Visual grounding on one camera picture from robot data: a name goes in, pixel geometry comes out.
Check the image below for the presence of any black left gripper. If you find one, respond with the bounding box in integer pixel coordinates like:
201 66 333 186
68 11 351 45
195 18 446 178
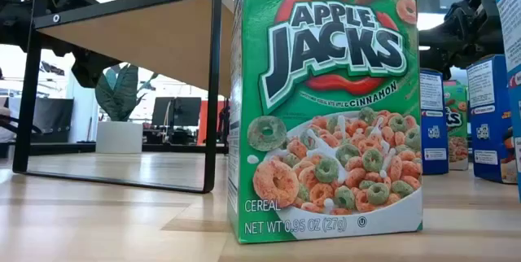
71 48 123 89

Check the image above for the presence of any green Apple Jacks cereal box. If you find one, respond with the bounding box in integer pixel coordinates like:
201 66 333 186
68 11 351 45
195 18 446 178
226 0 423 245
443 79 469 172

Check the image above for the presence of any blue Rice Krispies cereal box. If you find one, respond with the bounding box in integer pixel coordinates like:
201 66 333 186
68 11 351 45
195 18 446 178
495 0 521 204
466 53 518 185
418 68 449 176

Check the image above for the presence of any green artificial plant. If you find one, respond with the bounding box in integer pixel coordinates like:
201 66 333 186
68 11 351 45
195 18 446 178
94 63 160 123

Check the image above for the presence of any white plant pot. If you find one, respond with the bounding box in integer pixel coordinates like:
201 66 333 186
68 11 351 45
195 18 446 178
95 120 144 155

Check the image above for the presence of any black computer monitor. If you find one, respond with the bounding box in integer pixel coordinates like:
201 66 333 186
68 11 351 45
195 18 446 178
151 97 177 127
174 97 203 128

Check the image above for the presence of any black office desk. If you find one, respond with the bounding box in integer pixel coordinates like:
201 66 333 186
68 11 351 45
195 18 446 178
142 125 223 146

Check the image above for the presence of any red partition panel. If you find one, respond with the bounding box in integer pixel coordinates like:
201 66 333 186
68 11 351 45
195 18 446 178
196 99 225 146

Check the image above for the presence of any black aluminium table frame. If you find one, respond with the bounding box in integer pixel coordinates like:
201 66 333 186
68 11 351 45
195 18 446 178
0 142 229 156

